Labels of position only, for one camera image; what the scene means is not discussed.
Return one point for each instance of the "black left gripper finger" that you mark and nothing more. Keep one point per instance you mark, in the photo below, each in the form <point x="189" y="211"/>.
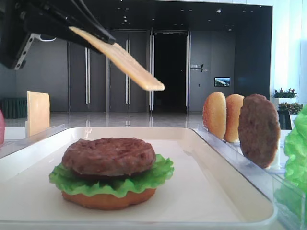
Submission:
<point x="91" y="24"/>

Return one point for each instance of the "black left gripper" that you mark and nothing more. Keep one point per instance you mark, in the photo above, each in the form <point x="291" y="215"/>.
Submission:
<point x="25" y="18"/>

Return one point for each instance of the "yellow cheese slice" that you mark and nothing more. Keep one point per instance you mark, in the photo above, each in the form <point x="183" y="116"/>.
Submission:
<point x="123" y="60"/>

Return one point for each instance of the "orange cheese slice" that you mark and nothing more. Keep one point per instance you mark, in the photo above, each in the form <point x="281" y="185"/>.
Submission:
<point x="38" y="112"/>

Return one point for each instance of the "red tomato slice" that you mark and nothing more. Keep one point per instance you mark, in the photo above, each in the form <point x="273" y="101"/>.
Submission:
<point x="2" y="128"/>

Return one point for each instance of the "brown meat patty on tray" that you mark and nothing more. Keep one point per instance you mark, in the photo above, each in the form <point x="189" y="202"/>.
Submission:
<point x="111" y="157"/>

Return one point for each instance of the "green lettuce on tray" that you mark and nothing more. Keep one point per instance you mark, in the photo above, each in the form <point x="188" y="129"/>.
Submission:
<point x="66" y="181"/>

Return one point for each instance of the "brown standing meat patty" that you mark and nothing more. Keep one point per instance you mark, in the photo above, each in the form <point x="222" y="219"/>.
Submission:
<point x="259" y="130"/>

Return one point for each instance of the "green standing lettuce leaf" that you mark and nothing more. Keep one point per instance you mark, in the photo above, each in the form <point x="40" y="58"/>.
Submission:
<point x="295" y="147"/>

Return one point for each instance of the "bun slice inner right rack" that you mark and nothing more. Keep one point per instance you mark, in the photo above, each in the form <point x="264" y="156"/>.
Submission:
<point x="214" y="114"/>

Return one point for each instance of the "bun slice rack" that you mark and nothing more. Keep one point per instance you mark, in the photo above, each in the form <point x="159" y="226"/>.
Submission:
<point x="214" y="114"/>
<point x="234" y="102"/>

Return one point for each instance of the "bun slice outer right rack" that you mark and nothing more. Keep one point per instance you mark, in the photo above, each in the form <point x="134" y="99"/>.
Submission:
<point x="234" y="102"/>

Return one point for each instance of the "bottom bun on tray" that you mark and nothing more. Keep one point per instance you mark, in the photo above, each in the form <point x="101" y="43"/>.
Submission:
<point x="109" y="201"/>

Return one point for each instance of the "cream rectangular tray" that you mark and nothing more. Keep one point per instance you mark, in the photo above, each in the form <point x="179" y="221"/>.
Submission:
<point x="205" y="192"/>

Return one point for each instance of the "potted plants in background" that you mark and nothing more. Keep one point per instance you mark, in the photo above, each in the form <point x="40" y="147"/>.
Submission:
<point x="287" y="100"/>

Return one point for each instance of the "clear left rack long rail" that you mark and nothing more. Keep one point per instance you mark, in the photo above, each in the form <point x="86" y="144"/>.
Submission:
<point x="15" y="138"/>

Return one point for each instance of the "clear rack long rail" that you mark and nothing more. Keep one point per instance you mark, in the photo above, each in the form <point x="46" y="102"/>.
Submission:
<point x="15" y="138"/>
<point x="267" y="181"/>

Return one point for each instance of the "wall screen in background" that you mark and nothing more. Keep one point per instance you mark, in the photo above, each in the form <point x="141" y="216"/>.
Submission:
<point x="222" y="81"/>

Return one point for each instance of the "clear right rack long rail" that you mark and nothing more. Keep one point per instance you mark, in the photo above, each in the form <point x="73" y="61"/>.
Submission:
<point x="267" y="181"/>

